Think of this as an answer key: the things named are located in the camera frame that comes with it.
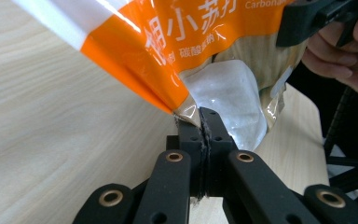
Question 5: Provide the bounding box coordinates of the black chair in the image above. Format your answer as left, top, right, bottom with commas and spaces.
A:
323, 87, 358, 216

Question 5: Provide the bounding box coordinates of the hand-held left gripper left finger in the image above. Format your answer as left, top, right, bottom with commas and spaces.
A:
166, 115, 206, 199

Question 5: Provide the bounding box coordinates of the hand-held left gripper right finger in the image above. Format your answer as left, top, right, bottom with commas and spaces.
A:
200, 106, 239, 198

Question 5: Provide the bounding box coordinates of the orange and white powder packet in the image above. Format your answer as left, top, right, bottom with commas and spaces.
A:
12, 0, 309, 152

